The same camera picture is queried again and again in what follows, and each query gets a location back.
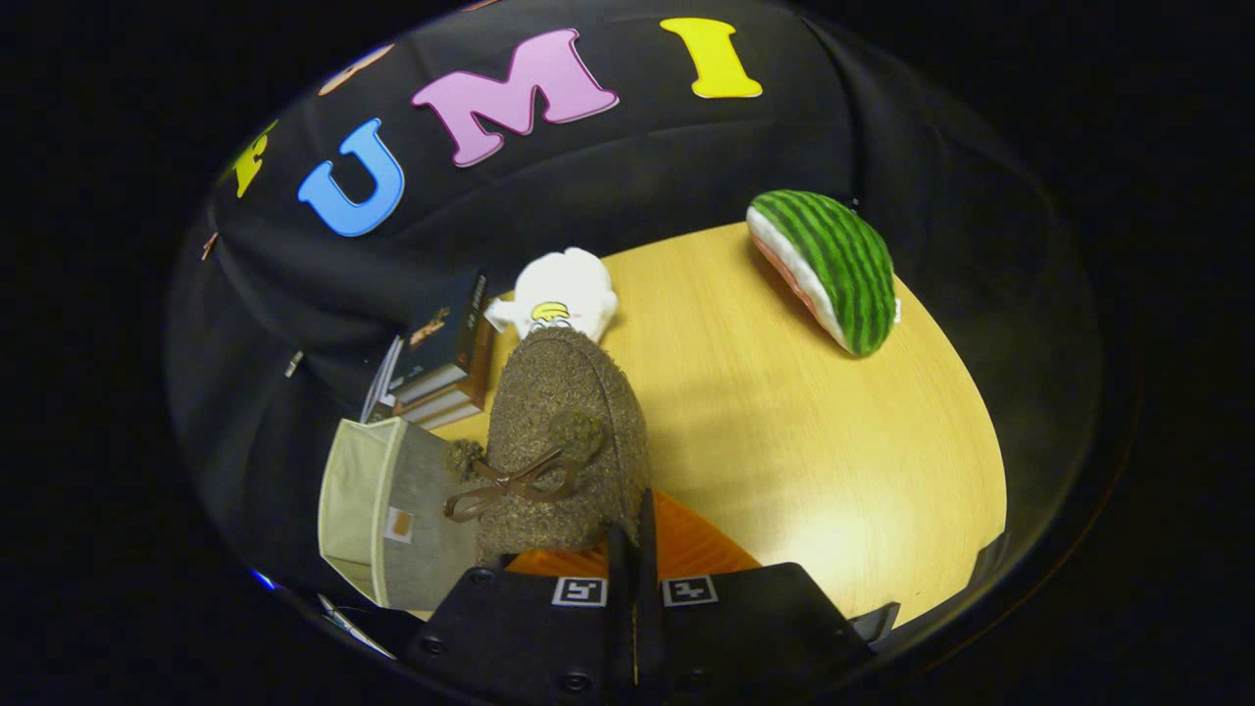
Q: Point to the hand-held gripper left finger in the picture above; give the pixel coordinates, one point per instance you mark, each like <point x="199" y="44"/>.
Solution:
<point x="620" y="608"/>

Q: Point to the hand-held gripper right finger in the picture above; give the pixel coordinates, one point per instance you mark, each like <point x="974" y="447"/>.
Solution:
<point x="649" y="608"/>

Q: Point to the brown fuzzy shoe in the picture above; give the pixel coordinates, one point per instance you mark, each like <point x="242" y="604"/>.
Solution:
<point x="559" y="392"/>

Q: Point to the grey fabric storage box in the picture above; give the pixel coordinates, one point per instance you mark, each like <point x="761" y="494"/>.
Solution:
<point x="363" y="490"/>

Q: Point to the brown book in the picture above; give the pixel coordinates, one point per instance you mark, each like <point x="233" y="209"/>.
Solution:
<point x="461" y="402"/>

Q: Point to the black hardcover book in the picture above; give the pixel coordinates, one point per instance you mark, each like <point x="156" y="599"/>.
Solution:
<point x="441" y="333"/>

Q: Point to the white plush toy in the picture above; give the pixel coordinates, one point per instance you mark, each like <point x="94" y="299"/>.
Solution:
<point x="569" y="284"/>

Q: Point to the white portrait book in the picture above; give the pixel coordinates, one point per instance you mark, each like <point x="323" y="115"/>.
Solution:
<point x="377" y="387"/>

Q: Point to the watermelon slice plush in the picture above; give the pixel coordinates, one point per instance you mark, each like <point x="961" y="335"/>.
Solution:
<point x="843" y="260"/>

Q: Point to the white clothes clip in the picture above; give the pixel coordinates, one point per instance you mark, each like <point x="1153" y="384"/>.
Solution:
<point x="293" y="364"/>

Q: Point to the pink clothes clip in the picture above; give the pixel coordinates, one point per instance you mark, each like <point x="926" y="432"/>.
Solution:
<point x="209" y="245"/>

